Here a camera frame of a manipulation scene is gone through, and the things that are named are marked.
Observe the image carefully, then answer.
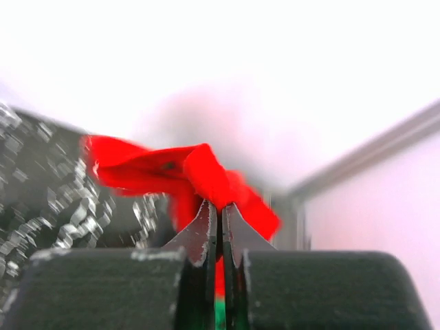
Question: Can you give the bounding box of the green t shirt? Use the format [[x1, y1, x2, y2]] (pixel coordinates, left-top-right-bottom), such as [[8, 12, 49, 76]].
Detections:
[[214, 297, 226, 330]]

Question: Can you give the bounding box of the red t shirt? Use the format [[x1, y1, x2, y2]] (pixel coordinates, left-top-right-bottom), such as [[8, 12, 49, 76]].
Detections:
[[82, 133, 283, 300]]

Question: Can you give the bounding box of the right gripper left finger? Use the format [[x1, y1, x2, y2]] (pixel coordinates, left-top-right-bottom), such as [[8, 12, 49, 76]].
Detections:
[[162, 201, 217, 330]]

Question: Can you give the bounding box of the right aluminium corner post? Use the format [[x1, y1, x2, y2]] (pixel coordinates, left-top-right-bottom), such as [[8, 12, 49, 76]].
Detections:
[[285, 99, 440, 204]]

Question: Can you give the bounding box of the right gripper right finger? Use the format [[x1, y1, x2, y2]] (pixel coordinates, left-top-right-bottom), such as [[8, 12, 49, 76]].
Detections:
[[221, 203, 276, 330]]

